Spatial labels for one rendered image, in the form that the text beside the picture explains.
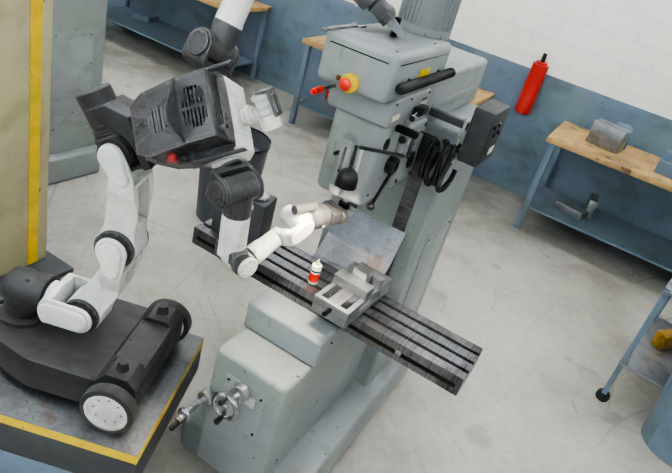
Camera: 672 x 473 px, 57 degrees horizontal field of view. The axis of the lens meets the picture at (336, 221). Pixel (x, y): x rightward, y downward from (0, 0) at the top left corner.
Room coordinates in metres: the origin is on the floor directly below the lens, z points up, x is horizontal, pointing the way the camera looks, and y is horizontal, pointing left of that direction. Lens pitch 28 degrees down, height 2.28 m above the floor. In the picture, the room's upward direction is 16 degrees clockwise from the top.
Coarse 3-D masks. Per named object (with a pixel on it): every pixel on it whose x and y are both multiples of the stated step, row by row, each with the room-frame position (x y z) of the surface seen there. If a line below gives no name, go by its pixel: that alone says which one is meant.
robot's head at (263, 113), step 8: (256, 104) 1.79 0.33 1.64; (264, 104) 1.78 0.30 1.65; (248, 112) 1.79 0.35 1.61; (256, 112) 1.79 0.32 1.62; (264, 112) 1.78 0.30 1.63; (272, 112) 1.79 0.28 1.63; (248, 120) 1.78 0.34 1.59; (256, 120) 1.80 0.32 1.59; (264, 120) 1.77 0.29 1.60; (272, 120) 1.78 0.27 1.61; (280, 120) 1.80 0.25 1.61; (264, 128) 1.78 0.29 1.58; (272, 128) 1.77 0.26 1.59
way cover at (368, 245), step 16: (352, 208) 2.46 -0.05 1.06; (336, 224) 2.43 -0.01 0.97; (352, 224) 2.42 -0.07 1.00; (368, 224) 2.41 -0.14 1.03; (384, 224) 2.39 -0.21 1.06; (336, 240) 2.39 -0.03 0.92; (352, 240) 2.38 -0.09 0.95; (368, 240) 2.37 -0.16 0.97; (384, 240) 2.36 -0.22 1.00; (400, 240) 2.34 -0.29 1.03; (320, 256) 2.33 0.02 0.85; (336, 256) 2.33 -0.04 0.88; (352, 256) 2.33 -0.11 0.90; (368, 256) 2.32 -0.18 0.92; (384, 256) 2.32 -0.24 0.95; (384, 272) 2.27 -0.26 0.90
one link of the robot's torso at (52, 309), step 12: (72, 276) 1.88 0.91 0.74; (48, 288) 1.78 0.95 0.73; (60, 288) 1.78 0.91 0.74; (72, 288) 1.87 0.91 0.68; (48, 300) 1.71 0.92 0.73; (60, 300) 1.79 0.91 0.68; (48, 312) 1.70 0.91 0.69; (60, 312) 1.70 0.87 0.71; (72, 312) 1.70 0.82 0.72; (84, 312) 1.71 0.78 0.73; (60, 324) 1.70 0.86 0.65; (72, 324) 1.70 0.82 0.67; (84, 324) 1.70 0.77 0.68
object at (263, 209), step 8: (264, 192) 2.28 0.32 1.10; (256, 200) 2.21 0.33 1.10; (264, 200) 2.22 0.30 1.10; (272, 200) 2.26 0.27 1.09; (216, 208) 2.23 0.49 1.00; (256, 208) 2.19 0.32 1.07; (264, 208) 2.18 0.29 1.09; (272, 208) 2.27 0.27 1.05; (216, 216) 2.23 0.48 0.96; (256, 216) 2.19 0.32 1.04; (264, 216) 2.20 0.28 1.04; (272, 216) 2.29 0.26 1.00; (216, 224) 2.23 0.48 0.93; (256, 224) 2.19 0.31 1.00; (264, 224) 2.22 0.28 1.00; (248, 232) 2.19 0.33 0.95; (256, 232) 2.19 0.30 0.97; (264, 232) 2.24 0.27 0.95; (248, 240) 2.19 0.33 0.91
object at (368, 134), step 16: (336, 112) 2.04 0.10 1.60; (336, 128) 2.02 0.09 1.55; (352, 128) 2.00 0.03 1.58; (368, 128) 1.98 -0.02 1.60; (384, 128) 1.98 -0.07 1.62; (336, 144) 2.02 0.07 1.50; (368, 144) 1.97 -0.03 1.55; (384, 144) 1.99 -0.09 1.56; (336, 160) 2.01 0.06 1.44; (368, 160) 1.97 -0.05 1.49; (384, 160) 2.04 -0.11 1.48; (320, 176) 2.03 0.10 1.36; (368, 176) 1.97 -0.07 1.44; (384, 176) 2.09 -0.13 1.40; (352, 192) 1.98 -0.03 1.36; (368, 192) 1.99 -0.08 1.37
